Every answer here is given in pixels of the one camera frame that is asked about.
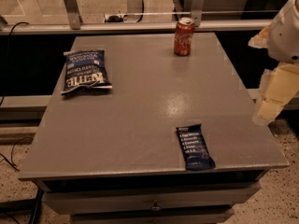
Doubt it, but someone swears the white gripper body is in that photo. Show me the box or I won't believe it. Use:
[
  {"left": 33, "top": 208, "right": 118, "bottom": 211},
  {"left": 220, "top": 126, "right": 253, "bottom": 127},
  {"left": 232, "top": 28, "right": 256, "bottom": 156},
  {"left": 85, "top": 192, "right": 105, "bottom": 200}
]
[{"left": 267, "top": 0, "right": 299, "bottom": 63}]

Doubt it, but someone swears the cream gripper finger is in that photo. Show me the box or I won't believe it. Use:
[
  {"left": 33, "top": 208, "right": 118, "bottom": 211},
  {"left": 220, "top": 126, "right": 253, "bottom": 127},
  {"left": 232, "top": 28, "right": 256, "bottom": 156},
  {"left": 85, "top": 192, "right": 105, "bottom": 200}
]
[
  {"left": 248, "top": 25, "right": 270, "bottom": 49},
  {"left": 252, "top": 63, "right": 299, "bottom": 125}
]

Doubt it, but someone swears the dark blue rxbar wrapper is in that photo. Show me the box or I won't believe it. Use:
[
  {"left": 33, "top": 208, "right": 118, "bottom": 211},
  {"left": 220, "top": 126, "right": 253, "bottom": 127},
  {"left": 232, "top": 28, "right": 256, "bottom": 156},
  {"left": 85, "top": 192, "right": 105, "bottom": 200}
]
[{"left": 176, "top": 124, "right": 216, "bottom": 171}]

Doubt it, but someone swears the red coca-cola can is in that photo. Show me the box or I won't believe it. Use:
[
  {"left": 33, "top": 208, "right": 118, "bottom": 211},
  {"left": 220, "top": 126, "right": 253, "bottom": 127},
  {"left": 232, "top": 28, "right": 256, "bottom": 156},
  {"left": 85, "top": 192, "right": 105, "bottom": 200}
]
[{"left": 174, "top": 17, "right": 194, "bottom": 56}]

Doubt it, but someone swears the blue kettle chips bag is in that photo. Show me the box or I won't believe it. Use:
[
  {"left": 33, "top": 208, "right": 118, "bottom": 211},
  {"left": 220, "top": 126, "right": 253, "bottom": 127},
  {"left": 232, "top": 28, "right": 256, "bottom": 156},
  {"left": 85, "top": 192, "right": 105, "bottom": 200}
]
[{"left": 61, "top": 49, "right": 112, "bottom": 95}]

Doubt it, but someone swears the grey wooden table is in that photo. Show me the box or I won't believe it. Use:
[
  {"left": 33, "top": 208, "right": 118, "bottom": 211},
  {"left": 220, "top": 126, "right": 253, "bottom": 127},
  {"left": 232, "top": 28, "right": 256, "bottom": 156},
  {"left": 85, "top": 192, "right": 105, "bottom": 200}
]
[{"left": 20, "top": 34, "right": 287, "bottom": 224}]

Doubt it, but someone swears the grey table drawer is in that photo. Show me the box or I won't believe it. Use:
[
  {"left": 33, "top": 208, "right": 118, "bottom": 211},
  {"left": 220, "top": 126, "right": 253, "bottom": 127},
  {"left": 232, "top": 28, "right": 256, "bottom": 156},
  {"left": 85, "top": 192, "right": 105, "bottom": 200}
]
[{"left": 43, "top": 182, "right": 261, "bottom": 215}]

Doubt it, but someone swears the metal railing frame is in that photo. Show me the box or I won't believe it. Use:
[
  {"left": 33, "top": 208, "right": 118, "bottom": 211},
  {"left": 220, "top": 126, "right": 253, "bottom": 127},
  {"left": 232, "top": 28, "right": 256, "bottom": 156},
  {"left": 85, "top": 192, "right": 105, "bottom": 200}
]
[{"left": 0, "top": 0, "right": 280, "bottom": 35}]

